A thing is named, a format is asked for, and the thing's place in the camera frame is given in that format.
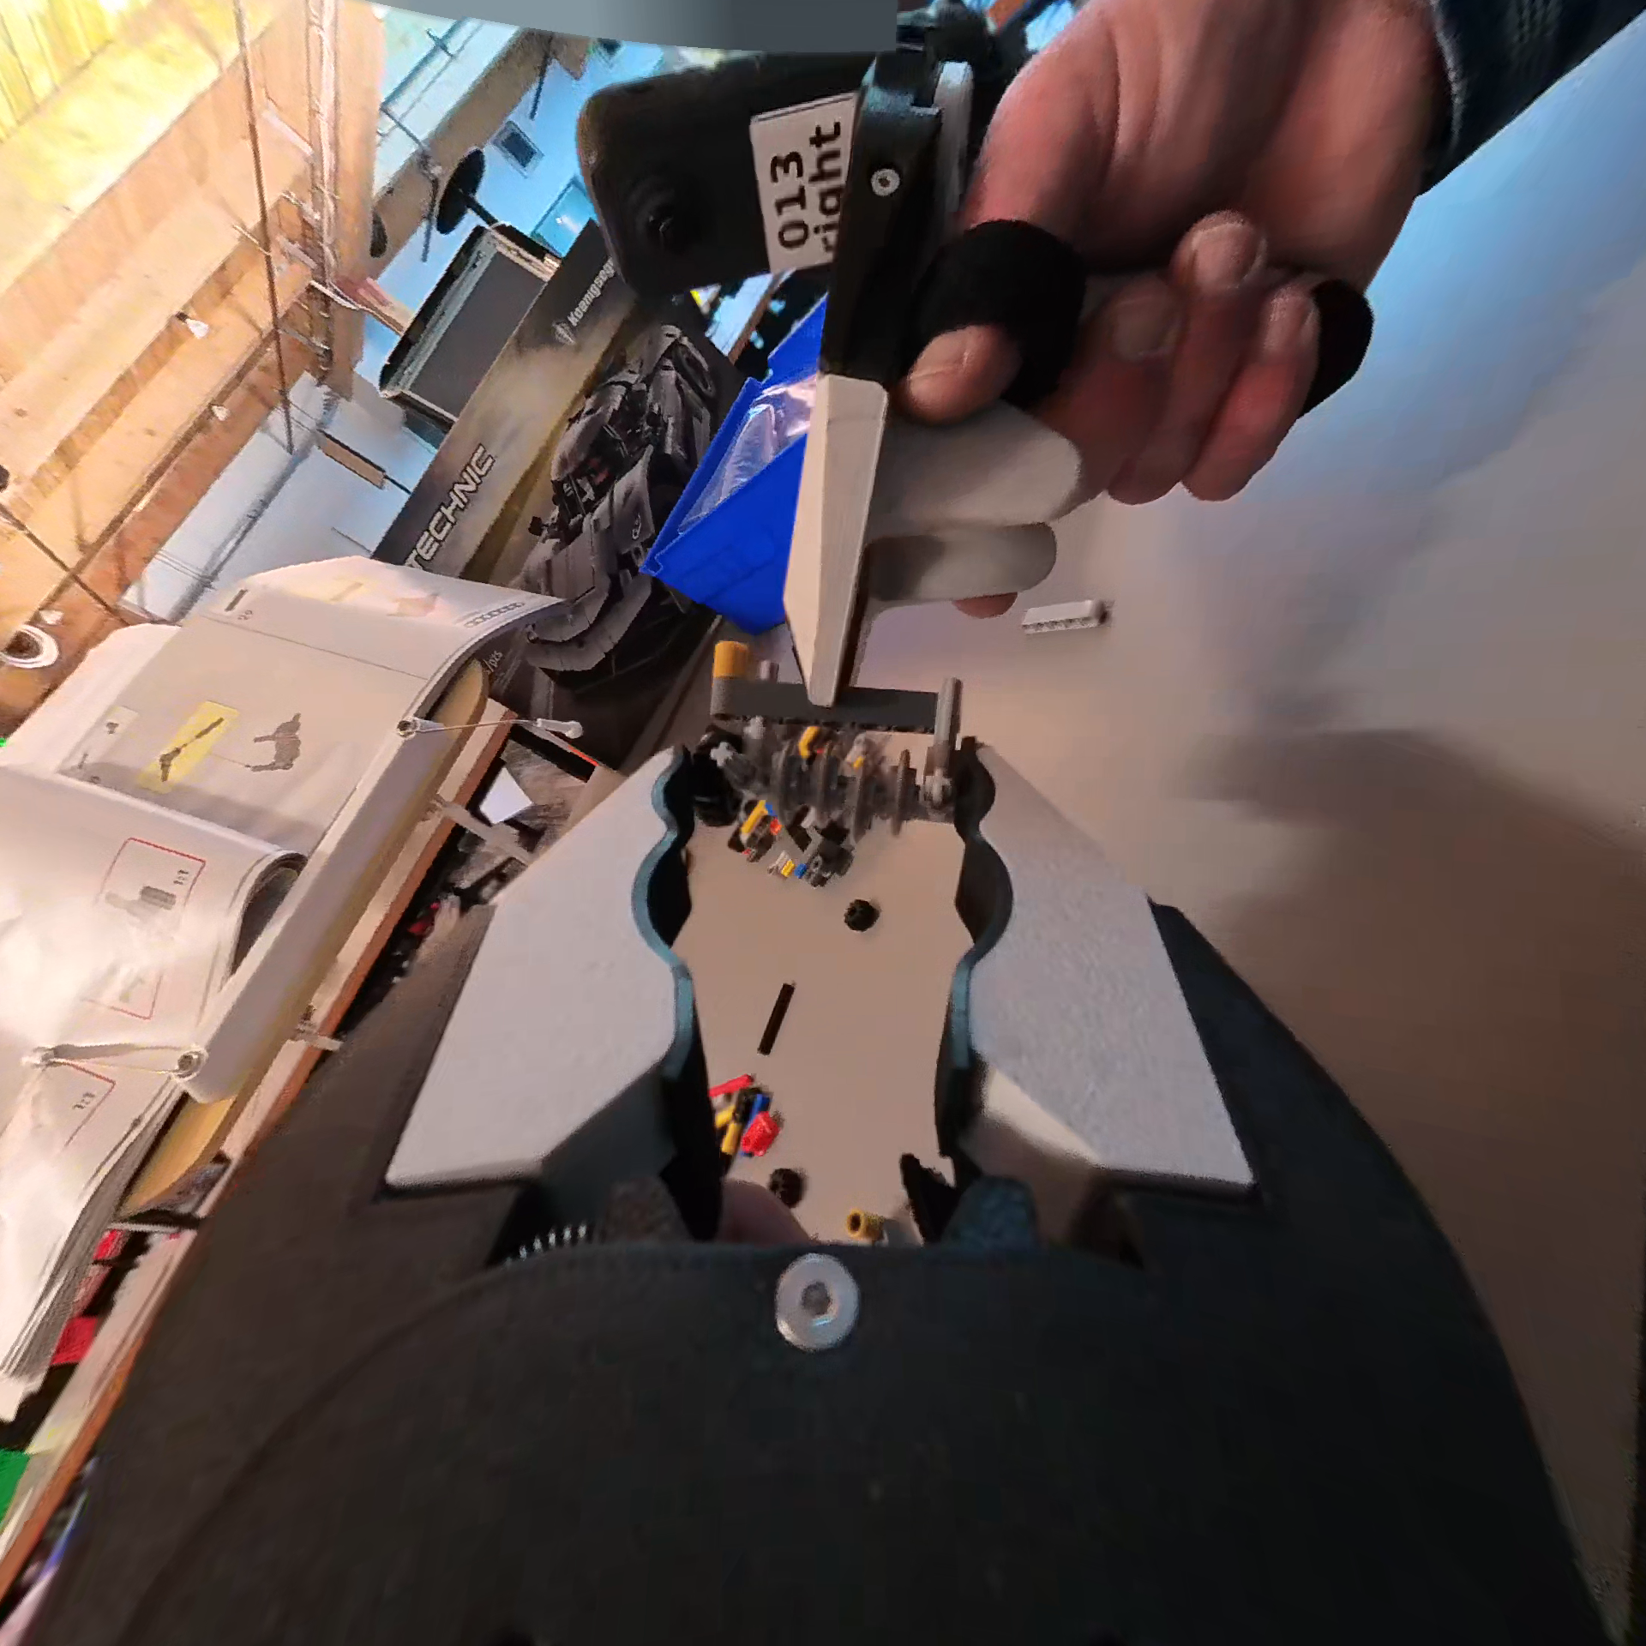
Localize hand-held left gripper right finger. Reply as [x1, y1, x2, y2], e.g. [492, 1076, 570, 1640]
[898, 746, 1258, 1242]

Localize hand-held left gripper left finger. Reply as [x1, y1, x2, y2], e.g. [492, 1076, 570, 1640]
[384, 748, 721, 1242]

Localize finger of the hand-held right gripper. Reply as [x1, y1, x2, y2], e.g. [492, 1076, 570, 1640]
[782, 372, 892, 705]

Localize long grey lego beam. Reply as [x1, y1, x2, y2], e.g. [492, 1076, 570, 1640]
[711, 678, 943, 737]

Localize pile of lego pieces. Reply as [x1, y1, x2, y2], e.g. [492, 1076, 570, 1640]
[708, 1070, 809, 1207]

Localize grey worm gear lego assembly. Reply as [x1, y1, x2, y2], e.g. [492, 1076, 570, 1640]
[694, 678, 990, 840]

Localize person's right forearm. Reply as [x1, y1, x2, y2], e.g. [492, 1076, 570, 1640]
[1421, 0, 1646, 198]

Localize black lego set box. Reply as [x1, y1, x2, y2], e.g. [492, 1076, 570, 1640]
[370, 215, 755, 774]

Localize multicoloured lego gearbox assembly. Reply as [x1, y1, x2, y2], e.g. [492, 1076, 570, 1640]
[731, 795, 878, 889]

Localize person's right hand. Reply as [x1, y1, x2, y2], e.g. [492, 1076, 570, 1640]
[896, 0, 1458, 505]

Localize blue plastic bin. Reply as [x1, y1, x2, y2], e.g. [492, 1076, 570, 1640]
[641, 294, 835, 635]

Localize clear plastic bag in bin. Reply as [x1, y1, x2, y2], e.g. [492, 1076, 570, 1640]
[678, 370, 821, 521]

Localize black stool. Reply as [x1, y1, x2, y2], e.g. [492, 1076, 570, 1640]
[431, 145, 496, 235]

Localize black case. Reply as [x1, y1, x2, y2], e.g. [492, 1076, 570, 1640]
[376, 225, 557, 423]

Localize open instruction book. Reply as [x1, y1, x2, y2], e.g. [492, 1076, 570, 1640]
[0, 554, 568, 1422]

